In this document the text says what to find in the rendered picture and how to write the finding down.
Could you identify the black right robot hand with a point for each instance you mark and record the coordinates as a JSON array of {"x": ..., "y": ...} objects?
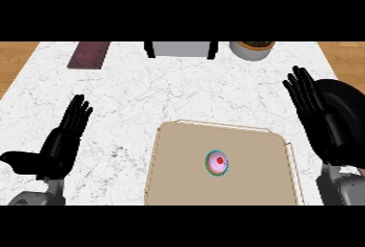
[{"x": 317, "y": 119}]

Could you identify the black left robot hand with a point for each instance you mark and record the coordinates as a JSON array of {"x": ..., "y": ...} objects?
[{"x": 59, "y": 146}]

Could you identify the dark red cutting board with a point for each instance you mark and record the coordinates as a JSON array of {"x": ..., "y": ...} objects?
[{"x": 89, "y": 55}]

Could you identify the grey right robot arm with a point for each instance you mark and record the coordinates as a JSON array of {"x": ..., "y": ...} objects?
[{"x": 343, "y": 188}]

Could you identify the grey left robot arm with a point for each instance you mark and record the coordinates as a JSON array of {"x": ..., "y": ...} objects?
[{"x": 48, "y": 194}]

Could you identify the pink cupcake with cherry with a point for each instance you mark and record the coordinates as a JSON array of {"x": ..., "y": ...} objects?
[{"x": 218, "y": 162}]

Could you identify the beige tray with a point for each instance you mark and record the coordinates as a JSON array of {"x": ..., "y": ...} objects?
[{"x": 223, "y": 186}]

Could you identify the grey appliance with black legs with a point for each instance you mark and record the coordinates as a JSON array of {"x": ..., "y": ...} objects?
[{"x": 182, "y": 48}]

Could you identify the black pot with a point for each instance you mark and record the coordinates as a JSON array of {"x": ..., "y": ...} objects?
[{"x": 352, "y": 99}]

